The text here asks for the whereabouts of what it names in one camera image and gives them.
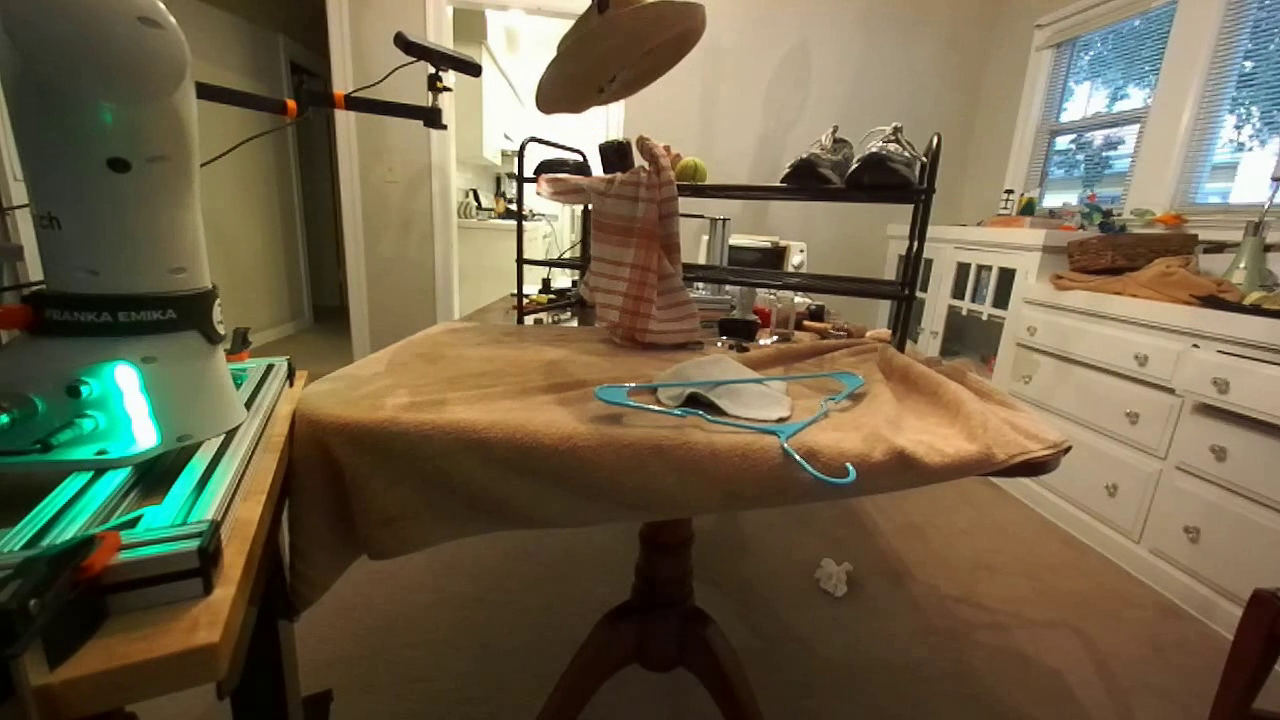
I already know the tan straw hat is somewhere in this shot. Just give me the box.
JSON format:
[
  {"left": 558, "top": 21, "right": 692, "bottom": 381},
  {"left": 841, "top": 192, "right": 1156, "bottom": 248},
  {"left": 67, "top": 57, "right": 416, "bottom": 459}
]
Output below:
[{"left": 531, "top": 0, "right": 712, "bottom": 115}]

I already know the aluminium rail robot base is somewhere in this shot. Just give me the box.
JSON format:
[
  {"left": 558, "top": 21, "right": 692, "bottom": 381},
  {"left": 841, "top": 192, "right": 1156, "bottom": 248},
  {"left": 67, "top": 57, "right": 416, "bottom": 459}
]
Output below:
[{"left": 0, "top": 353, "right": 296, "bottom": 594}]

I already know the black metal shelf rack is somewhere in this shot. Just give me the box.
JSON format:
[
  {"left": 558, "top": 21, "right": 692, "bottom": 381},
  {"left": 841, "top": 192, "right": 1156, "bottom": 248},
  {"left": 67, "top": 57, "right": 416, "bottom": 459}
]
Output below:
[{"left": 512, "top": 130, "right": 947, "bottom": 358}]

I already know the white face mask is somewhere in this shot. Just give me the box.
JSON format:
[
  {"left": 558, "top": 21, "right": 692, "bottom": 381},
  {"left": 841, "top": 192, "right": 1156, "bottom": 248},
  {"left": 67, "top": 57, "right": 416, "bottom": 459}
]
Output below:
[{"left": 650, "top": 353, "right": 800, "bottom": 429}]

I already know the orange white striped towel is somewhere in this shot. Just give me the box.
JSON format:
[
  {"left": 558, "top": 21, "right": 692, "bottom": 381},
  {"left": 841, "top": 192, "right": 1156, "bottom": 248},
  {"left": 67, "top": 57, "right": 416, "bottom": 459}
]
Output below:
[{"left": 535, "top": 131, "right": 706, "bottom": 353}]

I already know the teal clothes hanger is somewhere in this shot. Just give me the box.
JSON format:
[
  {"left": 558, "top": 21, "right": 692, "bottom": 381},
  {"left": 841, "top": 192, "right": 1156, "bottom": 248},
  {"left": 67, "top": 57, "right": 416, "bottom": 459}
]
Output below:
[{"left": 591, "top": 367, "right": 872, "bottom": 493}]

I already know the tan tablecloth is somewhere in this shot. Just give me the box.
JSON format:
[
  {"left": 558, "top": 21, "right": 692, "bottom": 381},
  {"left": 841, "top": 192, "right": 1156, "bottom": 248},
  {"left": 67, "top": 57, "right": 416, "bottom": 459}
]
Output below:
[{"left": 283, "top": 315, "right": 1077, "bottom": 614}]

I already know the black cup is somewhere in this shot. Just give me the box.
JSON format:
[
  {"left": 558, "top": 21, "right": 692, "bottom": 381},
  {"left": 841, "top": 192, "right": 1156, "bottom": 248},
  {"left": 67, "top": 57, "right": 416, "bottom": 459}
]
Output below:
[{"left": 595, "top": 138, "right": 639, "bottom": 182}]

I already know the black shoe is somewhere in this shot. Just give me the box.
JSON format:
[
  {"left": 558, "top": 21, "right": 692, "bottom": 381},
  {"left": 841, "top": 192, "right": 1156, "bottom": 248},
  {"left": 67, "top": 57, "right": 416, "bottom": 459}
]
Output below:
[
  {"left": 844, "top": 120, "right": 931, "bottom": 196},
  {"left": 777, "top": 126, "right": 859, "bottom": 196}
]

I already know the crumpled white paper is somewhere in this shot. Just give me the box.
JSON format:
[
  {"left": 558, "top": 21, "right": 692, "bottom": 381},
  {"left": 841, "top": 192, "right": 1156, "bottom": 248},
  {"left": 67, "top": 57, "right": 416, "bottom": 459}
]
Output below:
[{"left": 813, "top": 551, "right": 855, "bottom": 600}]

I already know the white glass door cabinet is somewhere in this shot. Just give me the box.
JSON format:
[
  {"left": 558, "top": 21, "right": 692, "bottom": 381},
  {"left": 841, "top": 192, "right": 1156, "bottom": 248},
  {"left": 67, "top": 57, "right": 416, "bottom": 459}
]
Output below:
[{"left": 883, "top": 220, "right": 1072, "bottom": 378}]

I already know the black boom with orange clamps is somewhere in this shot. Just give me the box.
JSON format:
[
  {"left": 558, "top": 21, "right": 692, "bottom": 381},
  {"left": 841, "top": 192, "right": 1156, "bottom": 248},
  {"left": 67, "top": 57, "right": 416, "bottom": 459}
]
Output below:
[{"left": 190, "top": 72, "right": 453, "bottom": 138}]

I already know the brown woven basket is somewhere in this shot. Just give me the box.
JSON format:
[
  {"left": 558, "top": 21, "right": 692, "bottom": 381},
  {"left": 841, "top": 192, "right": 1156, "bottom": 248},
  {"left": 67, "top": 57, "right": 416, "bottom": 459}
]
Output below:
[{"left": 1065, "top": 227, "right": 1199, "bottom": 276}]

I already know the tan cloth on dresser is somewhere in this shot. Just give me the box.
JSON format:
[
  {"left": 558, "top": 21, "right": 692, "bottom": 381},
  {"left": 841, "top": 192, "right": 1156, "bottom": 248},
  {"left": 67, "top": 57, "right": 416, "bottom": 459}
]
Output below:
[{"left": 1047, "top": 255, "right": 1238, "bottom": 313}]

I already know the white drawer dresser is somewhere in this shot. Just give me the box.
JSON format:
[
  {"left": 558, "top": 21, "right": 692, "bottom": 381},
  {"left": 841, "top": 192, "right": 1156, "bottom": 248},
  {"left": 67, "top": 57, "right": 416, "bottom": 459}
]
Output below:
[{"left": 990, "top": 282, "right": 1280, "bottom": 639}]

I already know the wide white framed window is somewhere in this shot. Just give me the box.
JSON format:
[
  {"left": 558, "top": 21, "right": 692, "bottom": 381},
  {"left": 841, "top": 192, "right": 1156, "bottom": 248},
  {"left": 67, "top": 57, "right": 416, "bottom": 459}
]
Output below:
[{"left": 1008, "top": 0, "right": 1185, "bottom": 218}]

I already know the wooden workbench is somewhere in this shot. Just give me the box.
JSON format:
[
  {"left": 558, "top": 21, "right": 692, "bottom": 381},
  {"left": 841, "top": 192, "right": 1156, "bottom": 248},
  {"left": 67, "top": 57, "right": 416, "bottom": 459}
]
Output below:
[{"left": 25, "top": 371, "right": 312, "bottom": 720}]

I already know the grey glass bottle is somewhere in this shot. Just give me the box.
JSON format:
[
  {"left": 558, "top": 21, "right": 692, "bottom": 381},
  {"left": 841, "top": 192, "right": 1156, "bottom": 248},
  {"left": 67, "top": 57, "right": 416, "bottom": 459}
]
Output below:
[{"left": 1225, "top": 213, "right": 1280, "bottom": 298}]

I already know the narrow white framed window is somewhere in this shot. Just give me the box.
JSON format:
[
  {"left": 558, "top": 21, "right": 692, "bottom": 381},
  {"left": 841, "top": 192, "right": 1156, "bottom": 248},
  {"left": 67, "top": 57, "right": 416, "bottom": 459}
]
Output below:
[{"left": 1174, "top": 0, "right": 1280, "bottom": 218}]

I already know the dark wooden chair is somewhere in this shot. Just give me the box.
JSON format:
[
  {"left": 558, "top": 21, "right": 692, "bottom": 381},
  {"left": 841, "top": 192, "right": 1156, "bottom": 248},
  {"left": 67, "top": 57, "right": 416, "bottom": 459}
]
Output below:
[{"left": 1208, "top": 583, "right": 1280, "bottom": 720}]

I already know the dark wooden table pedestal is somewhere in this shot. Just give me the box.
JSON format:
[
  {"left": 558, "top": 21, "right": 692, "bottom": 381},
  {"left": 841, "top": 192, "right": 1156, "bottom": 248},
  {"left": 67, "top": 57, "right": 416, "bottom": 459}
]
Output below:
[{"left": 531, "top": 516, "right": 764, "bottom": 720}]

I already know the black stereo camera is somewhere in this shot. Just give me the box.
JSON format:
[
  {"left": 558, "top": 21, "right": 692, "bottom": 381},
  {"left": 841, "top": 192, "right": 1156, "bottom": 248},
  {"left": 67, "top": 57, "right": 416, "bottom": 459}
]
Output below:
[{"left": 386, "top": 30, "right": 489, "bottom": 86}]

